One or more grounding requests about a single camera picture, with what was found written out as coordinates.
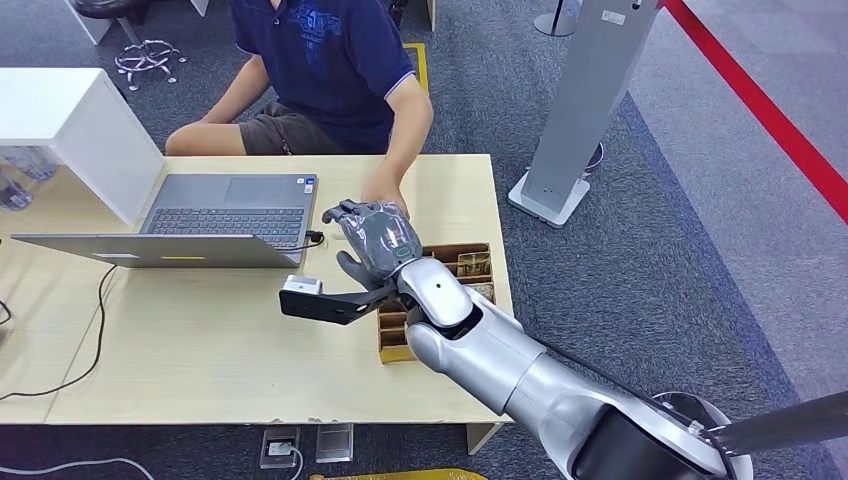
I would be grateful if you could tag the desk leg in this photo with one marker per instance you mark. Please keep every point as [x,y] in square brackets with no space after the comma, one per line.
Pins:
[480,437]

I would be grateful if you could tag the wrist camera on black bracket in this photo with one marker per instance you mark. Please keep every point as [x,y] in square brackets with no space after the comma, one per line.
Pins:
[324,306]

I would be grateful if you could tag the yellow object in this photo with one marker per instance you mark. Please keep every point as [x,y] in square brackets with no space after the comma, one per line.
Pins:
[397,475]

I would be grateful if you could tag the person's left forearm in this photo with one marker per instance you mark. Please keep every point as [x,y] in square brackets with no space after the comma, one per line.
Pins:
[407,132]

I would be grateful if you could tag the person's right forearm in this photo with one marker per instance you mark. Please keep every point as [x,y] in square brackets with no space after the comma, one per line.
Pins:
[242,93]

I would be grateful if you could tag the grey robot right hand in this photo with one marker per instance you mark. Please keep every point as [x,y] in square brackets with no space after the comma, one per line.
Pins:
[381,238]

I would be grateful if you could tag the dark grey robot bar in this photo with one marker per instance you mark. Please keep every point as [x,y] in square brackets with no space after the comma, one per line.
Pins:
[782,424]

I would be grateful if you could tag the floor socket box with plug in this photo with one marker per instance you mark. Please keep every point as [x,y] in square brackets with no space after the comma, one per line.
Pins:
[279,448]

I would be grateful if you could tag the chrome office chair base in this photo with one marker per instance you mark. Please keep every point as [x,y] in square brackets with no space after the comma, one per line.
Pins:
[147,60]

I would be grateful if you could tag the wooden card holder rack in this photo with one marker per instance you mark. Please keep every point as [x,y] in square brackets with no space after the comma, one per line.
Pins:
[394,341]

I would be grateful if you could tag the person's left hand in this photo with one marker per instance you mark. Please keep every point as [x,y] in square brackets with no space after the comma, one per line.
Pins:
[387,192]

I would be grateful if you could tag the white box shelf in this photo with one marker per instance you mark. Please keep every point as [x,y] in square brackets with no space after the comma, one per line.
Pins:
[79,126]

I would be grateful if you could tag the round robot shoulder disc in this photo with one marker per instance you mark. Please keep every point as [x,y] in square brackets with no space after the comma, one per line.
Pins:
[738,457]

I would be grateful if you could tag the grey kiosk stand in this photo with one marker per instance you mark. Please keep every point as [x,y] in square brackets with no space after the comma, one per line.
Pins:
[583,99]

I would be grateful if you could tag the floor socket box metal lid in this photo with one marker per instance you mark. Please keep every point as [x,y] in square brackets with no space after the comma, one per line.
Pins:
[334,444]

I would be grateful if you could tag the clear plastic container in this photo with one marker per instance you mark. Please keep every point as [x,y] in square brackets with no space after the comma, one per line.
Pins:
[26,166]

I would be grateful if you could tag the person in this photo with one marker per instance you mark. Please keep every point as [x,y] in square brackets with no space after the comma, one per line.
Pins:
[331,73]

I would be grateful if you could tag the red barrier belt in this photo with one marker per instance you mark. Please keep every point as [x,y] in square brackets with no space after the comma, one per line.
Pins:
[762,109]

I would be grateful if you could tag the grey laptop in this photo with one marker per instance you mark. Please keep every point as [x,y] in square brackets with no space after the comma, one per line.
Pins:
[225,212]

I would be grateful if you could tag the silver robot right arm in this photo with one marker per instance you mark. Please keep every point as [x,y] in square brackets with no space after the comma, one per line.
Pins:
[517,371]

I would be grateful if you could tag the round stanchion base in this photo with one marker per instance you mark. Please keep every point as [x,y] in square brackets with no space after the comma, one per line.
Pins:
[555,25]

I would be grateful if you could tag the black office chair seat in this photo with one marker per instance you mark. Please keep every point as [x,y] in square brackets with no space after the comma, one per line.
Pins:
[109,8]

